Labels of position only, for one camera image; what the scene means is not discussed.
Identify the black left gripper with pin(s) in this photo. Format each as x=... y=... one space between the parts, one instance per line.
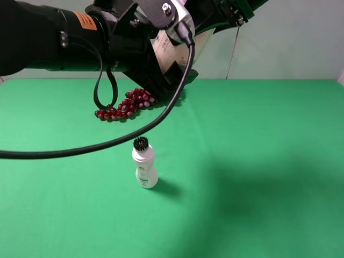
x=128 y=48

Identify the cream roll with purple top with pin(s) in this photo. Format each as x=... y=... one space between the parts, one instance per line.
x=166 y=53

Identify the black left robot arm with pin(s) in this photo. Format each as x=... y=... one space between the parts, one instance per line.
x=45 y=37

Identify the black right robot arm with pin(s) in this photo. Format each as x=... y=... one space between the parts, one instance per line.
x=219 y=15

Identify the red artificial grape bunch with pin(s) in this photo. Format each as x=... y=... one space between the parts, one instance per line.
x=134 y=101

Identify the white bottle with brush cap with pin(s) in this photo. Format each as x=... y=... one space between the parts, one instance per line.
x=143 y=156

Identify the green tablecloth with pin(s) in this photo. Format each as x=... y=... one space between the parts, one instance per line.
x=246 y=169

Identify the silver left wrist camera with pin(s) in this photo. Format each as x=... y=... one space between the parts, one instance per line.
x=172 y=17

